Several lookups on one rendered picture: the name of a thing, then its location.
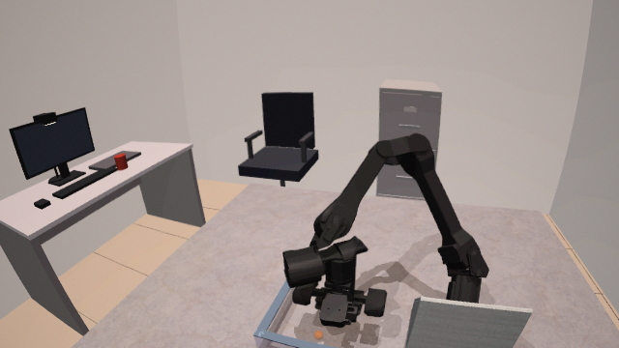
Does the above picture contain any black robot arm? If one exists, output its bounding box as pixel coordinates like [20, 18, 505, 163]
[282, 133, 489, 328]

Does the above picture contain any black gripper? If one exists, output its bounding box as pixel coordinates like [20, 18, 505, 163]
[292, 272, 387, 317]

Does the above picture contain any low clear glass corner wall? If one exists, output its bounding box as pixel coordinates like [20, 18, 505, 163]
[254, 287, 295, 348]

